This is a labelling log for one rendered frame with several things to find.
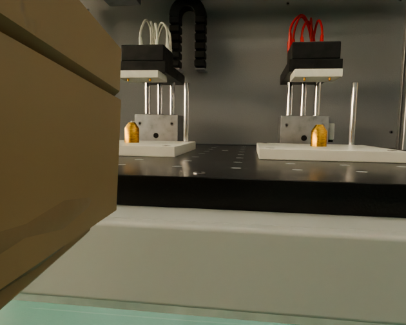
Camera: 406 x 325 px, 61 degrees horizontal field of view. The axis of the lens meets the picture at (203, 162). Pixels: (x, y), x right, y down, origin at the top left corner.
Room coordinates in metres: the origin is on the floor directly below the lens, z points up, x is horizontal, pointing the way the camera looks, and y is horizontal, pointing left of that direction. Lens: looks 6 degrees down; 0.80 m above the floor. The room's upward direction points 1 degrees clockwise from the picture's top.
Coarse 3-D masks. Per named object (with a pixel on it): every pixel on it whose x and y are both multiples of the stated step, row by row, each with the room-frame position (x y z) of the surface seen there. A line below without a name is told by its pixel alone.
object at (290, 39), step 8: (296, 16) 0.57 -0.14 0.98; (304, 16) 0.58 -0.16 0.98; (296, 24) 0.59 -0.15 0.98; (304, 24) 0.57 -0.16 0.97; (312, 24) 0.58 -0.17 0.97; (320, 24) 0.56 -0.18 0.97; (312, 32) 0.58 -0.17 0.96; (288, 40) 0.56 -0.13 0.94; (312, 40) 0.58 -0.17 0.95; (320, 40) 0.56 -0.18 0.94; (288, 48) 0.56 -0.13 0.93
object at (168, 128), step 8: (136, 120) 0.59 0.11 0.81; (144, 120) 0.59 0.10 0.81; (152, 120) 0.59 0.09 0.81; (160, 120) 0.58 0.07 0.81; (168, 120) 0.58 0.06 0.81; (176, 120) 0.58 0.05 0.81; (144, 128) 0.59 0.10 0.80; (152, 128) 0.59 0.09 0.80; (160, 128) 0.58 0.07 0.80; (168, 128) 0.58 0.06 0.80; (176, 128) 0.58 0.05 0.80; (144, 136) 0.59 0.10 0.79; (152, 136) 0.59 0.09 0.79; (160, 136) 0.58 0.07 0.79; (168, 136) 0.58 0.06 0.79; (176, 136) 0.58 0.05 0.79
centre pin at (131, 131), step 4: (128, 124) 0.46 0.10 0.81; (132, 124) 0.46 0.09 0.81; (136, 124) 0.46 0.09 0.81; (124, 128) 0.46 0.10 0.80; (128, 128) 0.46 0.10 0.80; (132, 128) 0.46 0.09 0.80; (136, 128) 0.46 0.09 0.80; (124, 132) 0.46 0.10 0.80; (128, 132) 0.46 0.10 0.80; (132, 132) 0.46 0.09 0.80; (136, 132) 0.46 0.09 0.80; (124, 136) 0.46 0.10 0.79; (128, 136) 0.46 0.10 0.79; (132, 136) 0.46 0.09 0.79; (136, 136) 0.46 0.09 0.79; (124, 140) 0.46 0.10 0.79; (128, 140) 0.46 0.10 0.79; (132, 140) 0.46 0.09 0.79; (136, 140) 0.46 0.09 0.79
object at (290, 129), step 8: (280, 120) 0.56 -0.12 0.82; (288, 120) 0.56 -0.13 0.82; (296, 120) 0.55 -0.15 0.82; (304, 120) 0.55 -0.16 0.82; (312, 120) 0.55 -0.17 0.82; (320, 120) 0.55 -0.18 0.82; (328, 120) 0.55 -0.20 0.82; (280, 128) 0.56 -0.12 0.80; (288, 128) 0.56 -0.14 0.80; (296, 128) 0.55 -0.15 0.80; (304, 128) 0.55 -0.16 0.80; (312, 128) 0.55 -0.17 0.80; (328, 128) 0.55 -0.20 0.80; (280, 136) 0.56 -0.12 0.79; (288, 136) 0.56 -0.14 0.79; (296, 136) 0.55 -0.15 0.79; (304, 136) 0.55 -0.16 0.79; (328, 136) 0.55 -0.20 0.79
